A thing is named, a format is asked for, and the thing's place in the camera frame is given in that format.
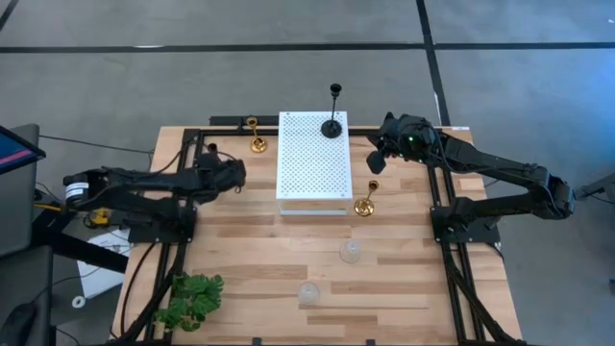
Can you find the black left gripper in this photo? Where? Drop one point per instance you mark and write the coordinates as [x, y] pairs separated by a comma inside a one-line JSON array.
[[216, 175]]

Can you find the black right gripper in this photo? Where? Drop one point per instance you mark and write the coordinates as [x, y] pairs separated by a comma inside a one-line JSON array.
[[408, 139]]

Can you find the gold candlestick holder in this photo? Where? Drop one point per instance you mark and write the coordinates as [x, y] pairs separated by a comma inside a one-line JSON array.
[[363, 207], [258, 145]]

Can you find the tall black candlestick holder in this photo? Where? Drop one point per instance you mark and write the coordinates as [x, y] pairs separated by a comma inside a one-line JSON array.
[[331, 129]]

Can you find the clear ribbed glass candle holder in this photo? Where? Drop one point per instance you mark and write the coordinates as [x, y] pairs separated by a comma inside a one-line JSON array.
[[350, 252], [308, 293]]

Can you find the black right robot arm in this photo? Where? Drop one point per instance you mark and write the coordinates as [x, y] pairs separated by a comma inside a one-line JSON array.
[[504, 168]]

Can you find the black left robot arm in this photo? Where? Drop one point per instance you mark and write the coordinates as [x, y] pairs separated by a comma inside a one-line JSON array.
[[144, 180]]

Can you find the white perforated metal riser shelf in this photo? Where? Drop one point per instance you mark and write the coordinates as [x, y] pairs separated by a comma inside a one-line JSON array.
[[312, 163]]

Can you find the green artificial leaf plant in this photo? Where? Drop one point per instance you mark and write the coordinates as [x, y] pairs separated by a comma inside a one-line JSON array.
[[192, 298]]

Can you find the yellow connector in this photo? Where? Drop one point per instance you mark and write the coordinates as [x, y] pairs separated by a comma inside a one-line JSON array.
[[101, 216]]

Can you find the white paper sheet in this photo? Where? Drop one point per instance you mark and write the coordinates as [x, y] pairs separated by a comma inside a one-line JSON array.
[[103, 264]]

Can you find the black table edge clip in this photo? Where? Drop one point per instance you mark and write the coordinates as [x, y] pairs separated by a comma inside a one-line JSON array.
[[257, 341], [370, 342]]

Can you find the black desk foot beam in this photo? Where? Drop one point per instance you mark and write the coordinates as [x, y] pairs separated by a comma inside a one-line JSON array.
[[81, 250]]

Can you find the white tape roll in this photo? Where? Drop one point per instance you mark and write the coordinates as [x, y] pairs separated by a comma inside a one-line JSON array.
[[78, 302]]

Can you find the monitor with stand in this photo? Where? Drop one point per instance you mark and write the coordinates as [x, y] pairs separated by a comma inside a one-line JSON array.
[[17, 211]]

